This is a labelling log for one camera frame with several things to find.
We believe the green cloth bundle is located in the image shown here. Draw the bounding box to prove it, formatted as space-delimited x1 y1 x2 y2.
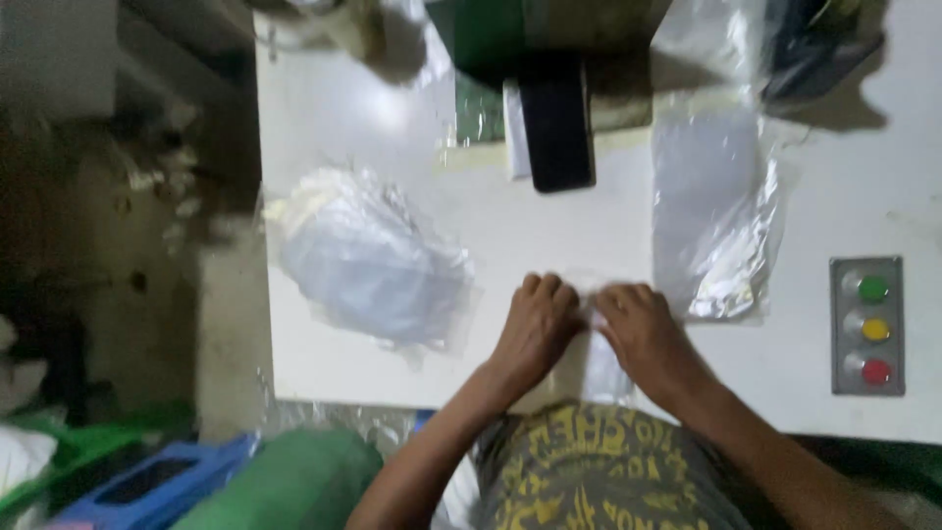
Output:
171 428 385 530

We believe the green sealing machine body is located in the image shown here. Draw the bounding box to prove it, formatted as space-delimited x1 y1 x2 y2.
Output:
424 0 672 145

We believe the stack of clear plastic bags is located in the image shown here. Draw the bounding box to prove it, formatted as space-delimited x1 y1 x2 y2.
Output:
651 88 787 323

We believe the grey control button panel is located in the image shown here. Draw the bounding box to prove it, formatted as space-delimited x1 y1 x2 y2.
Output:
829 255 906 397

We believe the person's right hand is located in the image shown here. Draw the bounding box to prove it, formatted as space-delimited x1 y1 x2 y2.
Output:
593 283 718 412

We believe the blue plastic stool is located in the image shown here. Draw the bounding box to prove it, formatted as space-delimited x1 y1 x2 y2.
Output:
46 433 260 530

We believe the person's left hand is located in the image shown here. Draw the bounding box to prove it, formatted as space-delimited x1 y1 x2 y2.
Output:
488 271 587 384

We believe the clear bag of white items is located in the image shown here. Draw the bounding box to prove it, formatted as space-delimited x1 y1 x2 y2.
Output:
263 166 481 359

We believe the green plastic crate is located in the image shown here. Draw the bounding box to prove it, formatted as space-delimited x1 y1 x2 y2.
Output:
0 409 194 516

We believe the crumpled clear plastic sheet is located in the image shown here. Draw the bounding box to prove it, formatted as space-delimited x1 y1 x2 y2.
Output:
254 368 420 461

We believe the grey shirt with yellow print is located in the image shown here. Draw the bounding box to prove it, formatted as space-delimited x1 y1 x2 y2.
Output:
471 401 755 530

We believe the small clear plastic bag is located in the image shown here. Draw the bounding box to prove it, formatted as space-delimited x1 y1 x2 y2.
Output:
567 274 638 404

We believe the dark blue object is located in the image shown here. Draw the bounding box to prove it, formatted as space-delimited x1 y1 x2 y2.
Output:
761 0 887 104

